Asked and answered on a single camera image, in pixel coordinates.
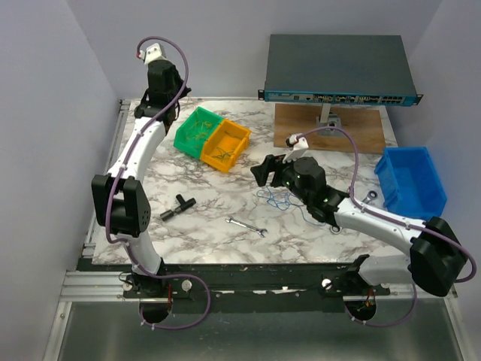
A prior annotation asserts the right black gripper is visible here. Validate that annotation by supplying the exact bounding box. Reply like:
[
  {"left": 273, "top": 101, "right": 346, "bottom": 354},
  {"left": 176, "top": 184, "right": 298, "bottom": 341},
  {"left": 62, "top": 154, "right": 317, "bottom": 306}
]
[{"left": 251, "top": 150, "right": 311, "bottom": 205}]

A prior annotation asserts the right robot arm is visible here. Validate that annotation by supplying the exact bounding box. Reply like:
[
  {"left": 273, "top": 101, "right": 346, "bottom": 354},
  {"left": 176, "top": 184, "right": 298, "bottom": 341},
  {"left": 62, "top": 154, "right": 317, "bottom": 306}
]
[{"left": 250, "top": 155, "right": 468, "bottom": 297}]

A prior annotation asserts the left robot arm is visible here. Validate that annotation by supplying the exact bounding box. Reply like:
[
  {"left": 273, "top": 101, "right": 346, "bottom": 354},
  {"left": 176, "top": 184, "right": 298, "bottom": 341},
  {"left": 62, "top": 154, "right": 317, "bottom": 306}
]
[{"left": 92, "top": 59, "right": 190, "bottom": 297}]

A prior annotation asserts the orange plastic bin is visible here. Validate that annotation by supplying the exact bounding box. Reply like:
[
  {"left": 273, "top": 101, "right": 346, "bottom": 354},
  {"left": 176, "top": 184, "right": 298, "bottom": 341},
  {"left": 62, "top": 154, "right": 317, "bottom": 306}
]
[{"left": 200, "top": 119, "right": 251, "bottom": 173}]

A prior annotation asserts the green plastic bin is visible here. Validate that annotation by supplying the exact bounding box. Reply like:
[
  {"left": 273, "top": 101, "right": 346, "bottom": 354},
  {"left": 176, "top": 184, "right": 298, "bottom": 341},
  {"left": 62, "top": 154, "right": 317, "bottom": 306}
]
[{"left": 174, "top": 107, "right": 223, "bottom": 159}]

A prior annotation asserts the small open-end wrench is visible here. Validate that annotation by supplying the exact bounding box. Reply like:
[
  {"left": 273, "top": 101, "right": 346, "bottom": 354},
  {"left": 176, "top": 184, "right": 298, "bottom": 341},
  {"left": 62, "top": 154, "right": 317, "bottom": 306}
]
[{"left": 225, "top": 217, "right": 268, "bottom": 238}]

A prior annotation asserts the silver ratchet wrench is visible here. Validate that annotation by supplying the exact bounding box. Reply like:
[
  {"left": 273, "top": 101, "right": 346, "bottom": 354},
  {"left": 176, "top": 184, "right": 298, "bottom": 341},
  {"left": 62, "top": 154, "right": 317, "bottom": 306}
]
[{"left": 330, "top": 190, "right": 378, "bottom": 234}]

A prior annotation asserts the wooden board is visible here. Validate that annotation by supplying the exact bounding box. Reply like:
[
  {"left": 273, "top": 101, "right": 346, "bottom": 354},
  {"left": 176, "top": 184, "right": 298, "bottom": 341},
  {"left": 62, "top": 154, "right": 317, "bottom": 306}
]
[{"left": 274, "top": 103, "right": 386, "bottom": 154}]

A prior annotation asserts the blue plastic bin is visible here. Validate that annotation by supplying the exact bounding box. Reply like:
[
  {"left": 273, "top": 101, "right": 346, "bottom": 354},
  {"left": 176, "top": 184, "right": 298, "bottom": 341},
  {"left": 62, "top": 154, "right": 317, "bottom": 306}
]
[{"left": 374, "top": 147, "right": 447, "bottom": 220}]

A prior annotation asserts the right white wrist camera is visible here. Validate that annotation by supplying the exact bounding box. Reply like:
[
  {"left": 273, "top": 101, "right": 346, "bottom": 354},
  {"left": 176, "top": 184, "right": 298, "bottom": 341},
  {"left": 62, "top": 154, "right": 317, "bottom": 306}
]
[{"left": 283, "top": 133, "right": 309, "bottom": 163}]

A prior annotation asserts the black T-handle tool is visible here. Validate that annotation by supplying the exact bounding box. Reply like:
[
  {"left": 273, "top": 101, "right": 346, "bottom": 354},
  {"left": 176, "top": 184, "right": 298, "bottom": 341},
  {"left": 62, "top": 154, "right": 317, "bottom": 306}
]
[{"left": 160, "top": 194, "right": 196, "bottom": 222}]

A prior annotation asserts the grey metal stand bracket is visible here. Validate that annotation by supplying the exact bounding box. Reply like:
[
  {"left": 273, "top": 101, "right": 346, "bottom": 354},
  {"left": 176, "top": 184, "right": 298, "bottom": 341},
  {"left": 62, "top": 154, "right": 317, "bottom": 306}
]
[{"left": 316, "top": 104, "right": 342, "bottom": 137}]

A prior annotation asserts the grey network switch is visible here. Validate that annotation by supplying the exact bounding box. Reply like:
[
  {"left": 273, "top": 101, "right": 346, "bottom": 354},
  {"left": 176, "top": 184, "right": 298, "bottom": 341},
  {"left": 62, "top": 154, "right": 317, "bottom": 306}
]
[{"left": 258, "top": 34, "right": 422, "bottom": 107}]

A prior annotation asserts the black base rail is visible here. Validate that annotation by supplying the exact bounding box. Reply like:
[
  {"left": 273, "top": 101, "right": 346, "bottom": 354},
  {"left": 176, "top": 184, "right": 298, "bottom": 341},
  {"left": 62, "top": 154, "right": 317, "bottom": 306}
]
[{"left": 77, "top": 259, "right": 390, "bottom": 316}]

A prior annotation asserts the aluminium frame rail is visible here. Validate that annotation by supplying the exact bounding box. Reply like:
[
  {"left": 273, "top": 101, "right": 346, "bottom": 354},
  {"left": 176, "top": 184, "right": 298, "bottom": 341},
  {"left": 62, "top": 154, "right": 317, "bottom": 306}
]
[{"left": 43, "top": 99, "right": 132, "bottom": 360}]

